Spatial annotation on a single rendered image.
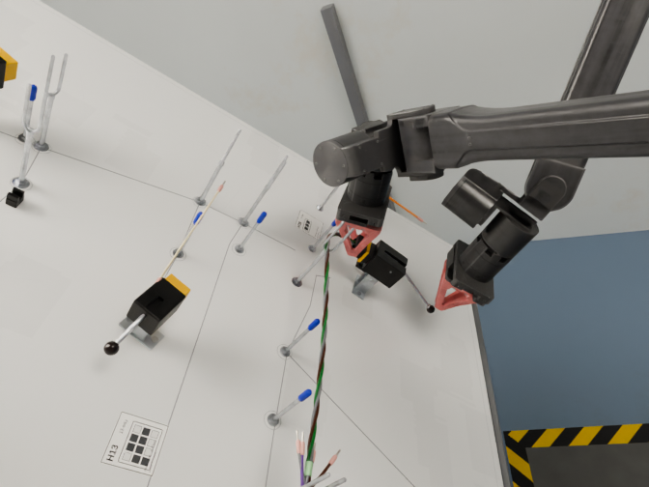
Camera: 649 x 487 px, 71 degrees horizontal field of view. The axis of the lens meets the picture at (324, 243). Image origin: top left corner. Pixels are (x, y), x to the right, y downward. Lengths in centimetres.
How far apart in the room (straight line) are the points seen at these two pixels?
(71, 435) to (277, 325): 27
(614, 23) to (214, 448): 67
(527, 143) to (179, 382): 43
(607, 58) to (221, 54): 159
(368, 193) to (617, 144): 32
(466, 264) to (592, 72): 29
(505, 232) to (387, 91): 132
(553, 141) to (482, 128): 8
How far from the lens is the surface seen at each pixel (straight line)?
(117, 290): 58
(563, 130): 45
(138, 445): 51
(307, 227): 79
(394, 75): 188
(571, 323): 205
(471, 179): 67
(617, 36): 69
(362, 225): 65
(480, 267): 69
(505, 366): 193
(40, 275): 58
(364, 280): 75
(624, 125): 43
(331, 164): 56
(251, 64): 200
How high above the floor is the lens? 162
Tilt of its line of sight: 38 degrees down
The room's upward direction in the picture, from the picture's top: 24 degrees counter-clockwise
